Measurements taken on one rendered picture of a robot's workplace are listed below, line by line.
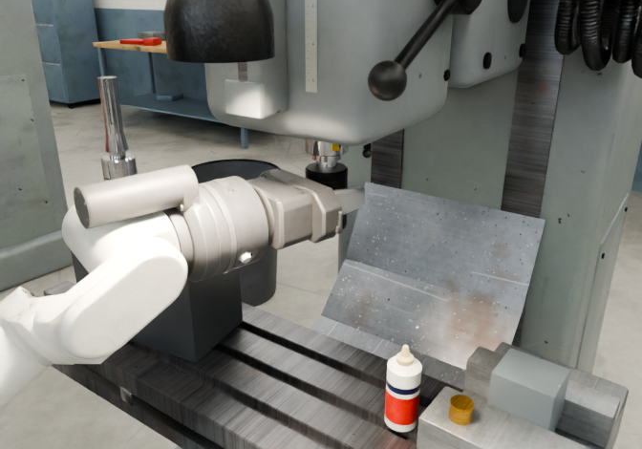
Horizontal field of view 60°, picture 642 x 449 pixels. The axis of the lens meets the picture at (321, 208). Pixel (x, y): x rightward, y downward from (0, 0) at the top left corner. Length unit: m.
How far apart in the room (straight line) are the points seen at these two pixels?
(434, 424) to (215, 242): 0.27
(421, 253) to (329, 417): 0.36
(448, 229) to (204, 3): 0.68
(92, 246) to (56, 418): 1.88
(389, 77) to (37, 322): 0.31
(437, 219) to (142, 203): 0.60
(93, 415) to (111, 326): 1.85
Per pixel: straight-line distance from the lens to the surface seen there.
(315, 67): 0.49
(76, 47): 7.90
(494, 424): 0.59
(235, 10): 0.37
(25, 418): 2.40
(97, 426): 2.27
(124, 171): 0.84
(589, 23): 0.69
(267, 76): 0.48
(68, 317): 0.46
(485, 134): 0.92
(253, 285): 2.71
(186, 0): 0.37
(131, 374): 0.84
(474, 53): 0.63
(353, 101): 0.48
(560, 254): 0.95
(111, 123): 0.84
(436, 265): 0.96
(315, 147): 0.59
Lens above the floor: 1.44
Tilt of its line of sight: 21 degrees down
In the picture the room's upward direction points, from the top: straight up
